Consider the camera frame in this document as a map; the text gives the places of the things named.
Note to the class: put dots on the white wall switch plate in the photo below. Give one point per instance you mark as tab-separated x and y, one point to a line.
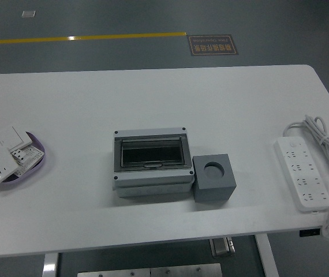
11	137

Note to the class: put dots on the white plate with ribbed back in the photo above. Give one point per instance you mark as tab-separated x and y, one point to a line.
33	154

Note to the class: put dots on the purple tray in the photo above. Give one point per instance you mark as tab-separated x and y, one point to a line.
36	167

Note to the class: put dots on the black table control box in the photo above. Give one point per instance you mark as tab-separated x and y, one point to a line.
308	232

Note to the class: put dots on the silver metal bracket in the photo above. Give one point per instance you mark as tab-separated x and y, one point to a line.
222	247

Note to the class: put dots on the grey cube with round hole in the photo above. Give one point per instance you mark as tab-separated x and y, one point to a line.
213	189

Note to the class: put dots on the small white switch module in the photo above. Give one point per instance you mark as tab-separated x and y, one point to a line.
19	155

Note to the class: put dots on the brown floor sign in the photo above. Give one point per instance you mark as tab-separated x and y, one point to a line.
213	45

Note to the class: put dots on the grey electrical box clear lid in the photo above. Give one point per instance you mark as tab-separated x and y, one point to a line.
150	176

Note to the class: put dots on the grey metal base plate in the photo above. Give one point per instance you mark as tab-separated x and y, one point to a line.
150	271

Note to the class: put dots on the small grey floor plate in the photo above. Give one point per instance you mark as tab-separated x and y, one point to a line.
28	14

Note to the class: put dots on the white power strip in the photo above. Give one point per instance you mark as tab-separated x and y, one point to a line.
303	170

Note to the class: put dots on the white table leg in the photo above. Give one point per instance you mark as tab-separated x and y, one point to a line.
50	265
267	259

